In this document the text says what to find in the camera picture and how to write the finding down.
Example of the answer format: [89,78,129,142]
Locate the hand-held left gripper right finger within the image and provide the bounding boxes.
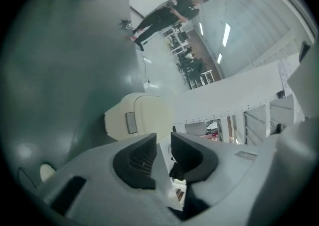
[170,117,319,226]

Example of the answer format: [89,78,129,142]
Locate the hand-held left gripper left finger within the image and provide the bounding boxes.
[38,132,184,226]

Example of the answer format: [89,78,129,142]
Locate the cream trash bin with lid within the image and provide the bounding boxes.
[104,92,175,144]

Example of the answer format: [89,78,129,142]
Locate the person's white shoe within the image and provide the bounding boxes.
[39,163,57,183]

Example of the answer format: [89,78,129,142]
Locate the white desks with black chairs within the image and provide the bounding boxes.
[161,25,215,90]

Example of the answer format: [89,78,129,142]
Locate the small black floor device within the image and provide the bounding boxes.
[120,17,133,30]

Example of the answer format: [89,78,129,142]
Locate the white shelf frame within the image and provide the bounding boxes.
[216,95,304,145]

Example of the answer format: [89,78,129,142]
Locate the white power strip with cable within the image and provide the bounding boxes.
[141,54,153,88]

